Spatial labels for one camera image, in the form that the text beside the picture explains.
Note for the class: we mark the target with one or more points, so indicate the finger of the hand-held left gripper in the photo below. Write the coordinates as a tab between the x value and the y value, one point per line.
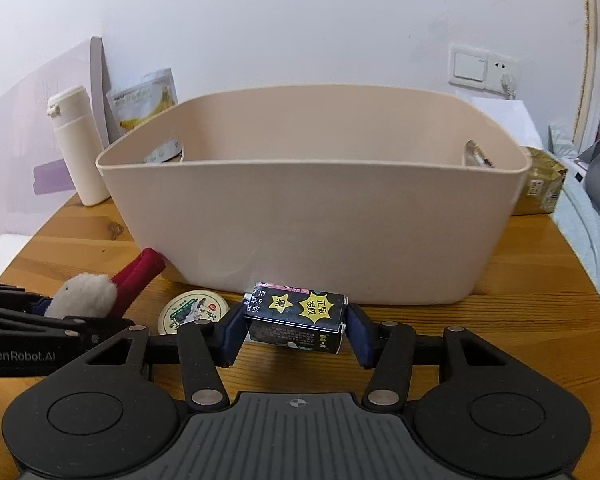
15	297
90	327

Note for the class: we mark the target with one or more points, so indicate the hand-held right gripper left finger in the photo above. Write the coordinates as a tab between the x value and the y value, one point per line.
231	331

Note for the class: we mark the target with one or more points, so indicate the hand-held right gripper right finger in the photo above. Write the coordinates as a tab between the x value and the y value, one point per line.
360	336

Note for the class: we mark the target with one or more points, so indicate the white cat plush red bow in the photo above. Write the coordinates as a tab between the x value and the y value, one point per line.
87	295

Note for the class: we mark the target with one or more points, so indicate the dark box with yellow stars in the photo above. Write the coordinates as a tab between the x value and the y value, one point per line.
297	317

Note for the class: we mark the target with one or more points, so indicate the beige plastic storage bin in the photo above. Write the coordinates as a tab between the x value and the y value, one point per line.
305	220

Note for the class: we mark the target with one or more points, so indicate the round tin green label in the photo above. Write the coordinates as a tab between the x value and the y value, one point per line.
192	312

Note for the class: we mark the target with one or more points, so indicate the pink and purple headboard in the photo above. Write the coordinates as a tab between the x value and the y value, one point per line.
25	160

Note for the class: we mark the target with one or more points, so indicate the white thermos bottle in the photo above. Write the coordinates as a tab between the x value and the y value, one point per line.
80	160

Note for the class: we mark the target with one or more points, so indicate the gold tissue pack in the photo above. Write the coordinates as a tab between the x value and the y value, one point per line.
537	182

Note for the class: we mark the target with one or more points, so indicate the banana snack pouch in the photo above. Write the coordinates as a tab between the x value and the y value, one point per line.
142	97

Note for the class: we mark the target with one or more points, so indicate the light blue bedding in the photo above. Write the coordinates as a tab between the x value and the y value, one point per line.
580	240

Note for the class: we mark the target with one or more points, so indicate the white wall switch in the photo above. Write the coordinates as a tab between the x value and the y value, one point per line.
469	66

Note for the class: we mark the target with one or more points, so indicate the white wall socket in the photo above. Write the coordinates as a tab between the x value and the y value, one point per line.
502	67

